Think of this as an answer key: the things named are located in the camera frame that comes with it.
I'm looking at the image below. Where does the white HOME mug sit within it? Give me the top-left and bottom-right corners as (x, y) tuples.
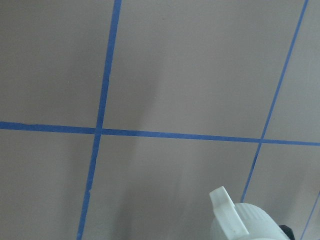
(209, 186), (289, 240)

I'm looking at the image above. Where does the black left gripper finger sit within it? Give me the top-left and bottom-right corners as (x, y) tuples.
(279, 225), (295, 240)

